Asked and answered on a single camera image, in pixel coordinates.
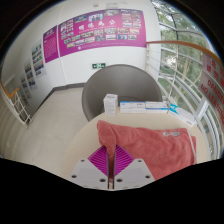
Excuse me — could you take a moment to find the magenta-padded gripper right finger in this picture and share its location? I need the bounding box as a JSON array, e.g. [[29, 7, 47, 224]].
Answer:
[[113, 144, 156, 191]]

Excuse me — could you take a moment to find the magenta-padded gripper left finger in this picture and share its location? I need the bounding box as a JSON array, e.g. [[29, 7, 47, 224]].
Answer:
[[69, 145, 111, 190]]

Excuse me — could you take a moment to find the pink towel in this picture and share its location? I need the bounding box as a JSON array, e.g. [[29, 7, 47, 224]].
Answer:
[[96, 119, 198, 183]]

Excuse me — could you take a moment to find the small upright white box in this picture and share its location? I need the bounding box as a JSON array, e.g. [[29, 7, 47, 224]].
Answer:
[[102, 93, 119, 117]]

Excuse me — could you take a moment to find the short white railing orange handrail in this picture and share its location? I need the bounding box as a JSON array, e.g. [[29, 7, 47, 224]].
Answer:
[[0, 81, 33, 128]]

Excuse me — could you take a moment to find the grey round armchair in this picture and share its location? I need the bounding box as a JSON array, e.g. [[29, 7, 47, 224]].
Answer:
[[81, 64, 164, 123]]

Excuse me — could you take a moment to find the photo display board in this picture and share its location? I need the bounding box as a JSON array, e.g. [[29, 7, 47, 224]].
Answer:
[[31, 39, 46, 79], [19, 74, 30, 99], [23, 59, 37, 90]]

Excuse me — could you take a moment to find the green exit sign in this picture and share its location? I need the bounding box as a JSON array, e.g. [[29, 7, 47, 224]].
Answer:
[[92, 62, 107, 70]]

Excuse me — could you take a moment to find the red-lettered warning sign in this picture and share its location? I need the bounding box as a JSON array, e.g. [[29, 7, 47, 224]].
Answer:
[[198, 53, 224, 124]]

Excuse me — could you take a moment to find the small magenta text poster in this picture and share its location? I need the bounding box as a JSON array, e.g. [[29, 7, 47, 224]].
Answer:
[[42, 25, 60, 64]]

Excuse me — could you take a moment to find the white railing with orange handrail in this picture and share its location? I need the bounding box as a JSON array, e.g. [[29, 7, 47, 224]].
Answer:
[[145, 40, 224, 161]]

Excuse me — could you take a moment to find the large magenta photo poster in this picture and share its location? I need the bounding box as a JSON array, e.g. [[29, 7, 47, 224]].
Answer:
[[57, 8, 148, 58]]

